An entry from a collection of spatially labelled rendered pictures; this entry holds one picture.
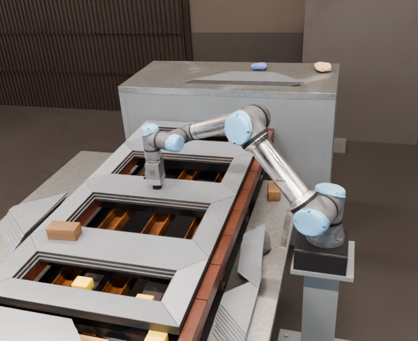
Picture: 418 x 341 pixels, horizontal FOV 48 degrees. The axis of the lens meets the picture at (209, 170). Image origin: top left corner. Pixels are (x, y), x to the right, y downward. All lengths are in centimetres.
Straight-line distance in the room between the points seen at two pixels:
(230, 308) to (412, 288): 152
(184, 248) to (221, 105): 124
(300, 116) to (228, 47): 245
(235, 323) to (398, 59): 336
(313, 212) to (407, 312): 129
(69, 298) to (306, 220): 84
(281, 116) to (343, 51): 191
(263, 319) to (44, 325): 72
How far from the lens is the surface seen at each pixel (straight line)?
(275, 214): 224
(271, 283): 186
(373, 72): 457
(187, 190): 212
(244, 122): 167
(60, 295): 168
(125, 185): 222
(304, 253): 187
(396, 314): 282
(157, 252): 177
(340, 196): 181
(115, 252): 180
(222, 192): 209
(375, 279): 300
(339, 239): 191
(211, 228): 186
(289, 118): 275
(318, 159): 283
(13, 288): 177
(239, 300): 173
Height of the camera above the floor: 191
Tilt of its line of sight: 28 degrees down
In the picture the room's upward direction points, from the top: 4 degrees counter-clockwise
